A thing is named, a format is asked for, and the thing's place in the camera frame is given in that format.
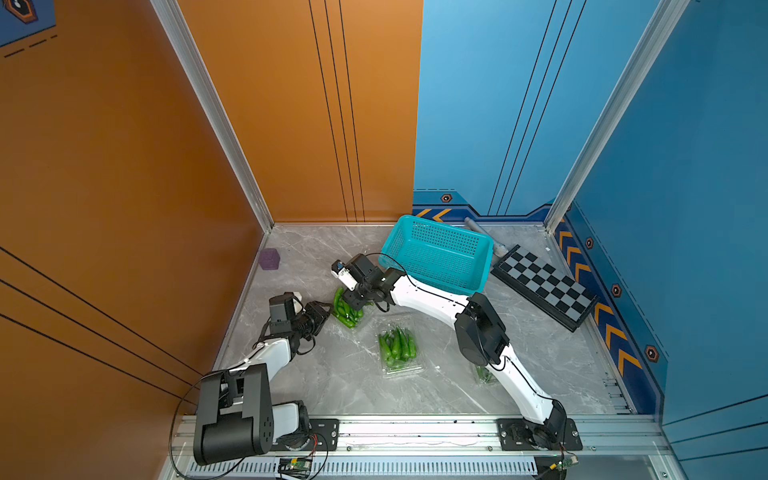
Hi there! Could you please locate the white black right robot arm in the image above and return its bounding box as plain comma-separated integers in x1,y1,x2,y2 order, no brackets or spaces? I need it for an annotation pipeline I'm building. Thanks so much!
331,254,568,450

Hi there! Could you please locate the purple embossed cube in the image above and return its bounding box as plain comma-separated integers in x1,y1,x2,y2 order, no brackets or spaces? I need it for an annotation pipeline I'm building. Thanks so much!
258,247,281,271

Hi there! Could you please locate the teal plastic mesh basket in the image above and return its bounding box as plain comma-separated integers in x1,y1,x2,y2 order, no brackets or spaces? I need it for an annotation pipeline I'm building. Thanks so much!
378,215,493,296

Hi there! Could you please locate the aluminium corner post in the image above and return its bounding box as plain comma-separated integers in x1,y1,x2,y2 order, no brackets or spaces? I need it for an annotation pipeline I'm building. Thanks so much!
543,0,690,234
150,0,274,234

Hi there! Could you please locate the aluminium corner post right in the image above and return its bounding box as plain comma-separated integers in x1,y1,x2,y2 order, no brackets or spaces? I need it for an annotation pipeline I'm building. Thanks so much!
543,0,690,234

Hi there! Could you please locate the small circuit board right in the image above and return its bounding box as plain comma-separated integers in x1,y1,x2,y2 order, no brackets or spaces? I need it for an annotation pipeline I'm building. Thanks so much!
550,455,579,471

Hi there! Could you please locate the black white chessboard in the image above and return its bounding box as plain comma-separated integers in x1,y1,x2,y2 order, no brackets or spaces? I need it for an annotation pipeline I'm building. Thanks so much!
491,245,598,332

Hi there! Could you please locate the clear right pepper container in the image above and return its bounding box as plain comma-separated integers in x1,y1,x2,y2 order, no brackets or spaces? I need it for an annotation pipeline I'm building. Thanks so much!
474,366,497,385

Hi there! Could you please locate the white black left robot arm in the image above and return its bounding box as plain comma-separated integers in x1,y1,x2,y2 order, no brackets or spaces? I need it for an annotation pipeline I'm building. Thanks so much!
193,293,331,465

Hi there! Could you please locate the green circuit board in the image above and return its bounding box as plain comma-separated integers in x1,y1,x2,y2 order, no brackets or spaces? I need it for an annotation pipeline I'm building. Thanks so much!
277,457,314,479

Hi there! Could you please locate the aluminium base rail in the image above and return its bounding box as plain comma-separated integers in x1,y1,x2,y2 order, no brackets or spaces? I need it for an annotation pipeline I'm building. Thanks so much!
160,415,686,479

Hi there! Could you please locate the clear middle pepper container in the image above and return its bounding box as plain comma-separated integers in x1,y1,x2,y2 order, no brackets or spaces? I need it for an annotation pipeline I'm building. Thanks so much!
374,318,425,379

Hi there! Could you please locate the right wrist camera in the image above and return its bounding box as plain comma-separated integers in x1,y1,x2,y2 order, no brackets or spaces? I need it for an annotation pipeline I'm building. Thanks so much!
331,260,358,291

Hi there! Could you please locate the clear plastic pepper container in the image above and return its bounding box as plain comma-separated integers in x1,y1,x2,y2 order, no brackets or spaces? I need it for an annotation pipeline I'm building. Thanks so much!
332,287,364,329

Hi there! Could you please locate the grey cylinder rod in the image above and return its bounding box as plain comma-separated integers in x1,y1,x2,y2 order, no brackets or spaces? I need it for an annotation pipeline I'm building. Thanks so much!
463,217,509,258

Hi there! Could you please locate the aluminium corner post left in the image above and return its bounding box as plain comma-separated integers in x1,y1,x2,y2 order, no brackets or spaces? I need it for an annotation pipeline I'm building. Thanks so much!
150,0,274,234

